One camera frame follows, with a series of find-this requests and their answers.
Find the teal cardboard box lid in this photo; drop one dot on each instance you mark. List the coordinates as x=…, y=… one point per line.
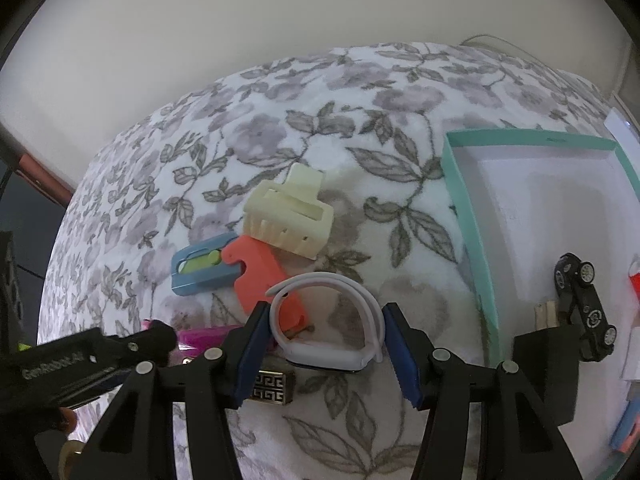
x=550, y=210

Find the black toy car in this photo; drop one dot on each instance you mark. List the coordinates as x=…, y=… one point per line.
x=585, y=305

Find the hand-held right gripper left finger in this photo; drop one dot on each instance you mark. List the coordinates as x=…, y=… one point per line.
x=252, y=355

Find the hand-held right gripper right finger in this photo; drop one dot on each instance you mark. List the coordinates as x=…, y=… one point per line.
x=402, y=355

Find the white smartwatch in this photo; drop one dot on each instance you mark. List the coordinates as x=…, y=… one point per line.
x=325, y=357

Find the purple plastic case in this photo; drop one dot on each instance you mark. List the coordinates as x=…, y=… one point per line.
x=210, y=337

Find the tape roll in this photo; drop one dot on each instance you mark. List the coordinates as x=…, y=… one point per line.
x=67, y=457

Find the white power strip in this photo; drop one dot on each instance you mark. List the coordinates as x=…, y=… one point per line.
x=622, y=127

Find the black charger plug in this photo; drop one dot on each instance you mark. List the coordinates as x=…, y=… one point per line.
x=547, y=375

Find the small blue orange toy knife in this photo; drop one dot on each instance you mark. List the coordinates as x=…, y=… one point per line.
x=255, y=270

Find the gold patterned lighter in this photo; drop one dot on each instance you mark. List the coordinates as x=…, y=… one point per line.
x=272, y=385

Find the red glue stick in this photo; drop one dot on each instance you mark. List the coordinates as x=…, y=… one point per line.
x=635, y=285

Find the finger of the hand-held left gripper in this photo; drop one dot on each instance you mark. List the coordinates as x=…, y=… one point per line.
x=152, y=340

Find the cream hair claw clip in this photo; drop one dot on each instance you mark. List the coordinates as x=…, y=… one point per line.
x=290, y=210

